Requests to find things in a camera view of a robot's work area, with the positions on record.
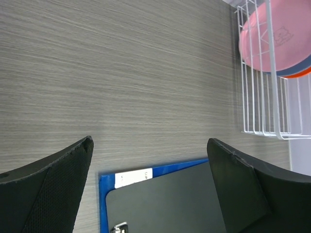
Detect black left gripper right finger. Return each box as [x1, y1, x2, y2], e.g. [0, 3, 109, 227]
[207, 138, 311, 233]

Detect pink plate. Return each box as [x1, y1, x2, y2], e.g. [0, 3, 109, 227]
[239, 0, 311, 74]

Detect black clipboard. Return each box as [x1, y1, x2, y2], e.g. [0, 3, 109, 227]
[106, 162, 226, 233]

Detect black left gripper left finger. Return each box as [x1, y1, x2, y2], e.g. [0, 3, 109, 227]
[0, 136, 94, 233]

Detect blue plate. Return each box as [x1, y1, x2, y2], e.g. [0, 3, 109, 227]
[276, 56, 311, 77]

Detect white wire dish rack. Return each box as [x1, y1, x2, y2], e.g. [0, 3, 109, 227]
[233, 0, 311, 140]

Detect blue folder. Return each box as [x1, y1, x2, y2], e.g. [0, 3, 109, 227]
[99, 159, 208, 233]

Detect orange plate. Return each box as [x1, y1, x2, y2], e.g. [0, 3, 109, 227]
[285, 67, 311, 78]

